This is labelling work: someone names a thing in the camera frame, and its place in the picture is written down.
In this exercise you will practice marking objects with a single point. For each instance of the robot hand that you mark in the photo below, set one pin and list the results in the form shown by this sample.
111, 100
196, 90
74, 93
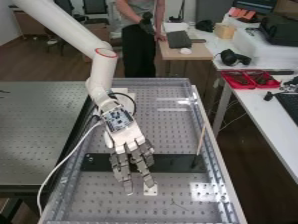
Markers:
127, 140

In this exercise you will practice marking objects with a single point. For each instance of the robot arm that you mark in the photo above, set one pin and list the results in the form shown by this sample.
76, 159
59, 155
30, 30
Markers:
67, 26

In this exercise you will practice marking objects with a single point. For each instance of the clear box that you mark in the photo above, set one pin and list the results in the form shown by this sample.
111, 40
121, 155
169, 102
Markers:
177, 133

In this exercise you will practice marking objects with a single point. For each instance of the black plate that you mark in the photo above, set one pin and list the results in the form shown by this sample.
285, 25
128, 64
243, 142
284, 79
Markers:
177, 163

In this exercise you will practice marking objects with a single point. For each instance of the thin stick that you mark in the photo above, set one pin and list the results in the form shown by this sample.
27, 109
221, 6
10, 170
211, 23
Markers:
201, 143

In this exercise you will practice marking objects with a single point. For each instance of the person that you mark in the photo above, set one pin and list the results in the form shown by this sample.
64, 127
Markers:
139, 43

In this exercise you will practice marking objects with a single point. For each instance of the wooden desk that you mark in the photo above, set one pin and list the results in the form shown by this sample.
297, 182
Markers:
195, 55

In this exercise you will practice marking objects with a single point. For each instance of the white mouse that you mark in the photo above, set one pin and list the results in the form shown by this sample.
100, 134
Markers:
185, 51

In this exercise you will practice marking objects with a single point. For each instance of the red tray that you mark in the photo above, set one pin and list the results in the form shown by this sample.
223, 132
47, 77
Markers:
239, 80
265, 78

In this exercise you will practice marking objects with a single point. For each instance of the dark keyboard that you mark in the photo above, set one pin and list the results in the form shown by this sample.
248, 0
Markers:
179, 39

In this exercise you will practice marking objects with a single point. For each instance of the white desk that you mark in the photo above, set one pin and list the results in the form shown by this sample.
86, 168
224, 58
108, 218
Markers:
270, 116
270, 55

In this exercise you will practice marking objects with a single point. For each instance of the black headphones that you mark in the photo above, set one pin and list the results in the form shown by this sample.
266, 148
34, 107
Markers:
231, 57

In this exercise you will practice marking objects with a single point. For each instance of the black keyboard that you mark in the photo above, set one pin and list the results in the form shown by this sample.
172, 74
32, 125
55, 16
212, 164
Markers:
290, 105

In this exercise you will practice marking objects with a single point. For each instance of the small wooden box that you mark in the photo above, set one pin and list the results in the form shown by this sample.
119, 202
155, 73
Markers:
224, 31

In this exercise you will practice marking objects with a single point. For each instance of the black case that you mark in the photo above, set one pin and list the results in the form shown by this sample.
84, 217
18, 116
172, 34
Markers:
281, 30

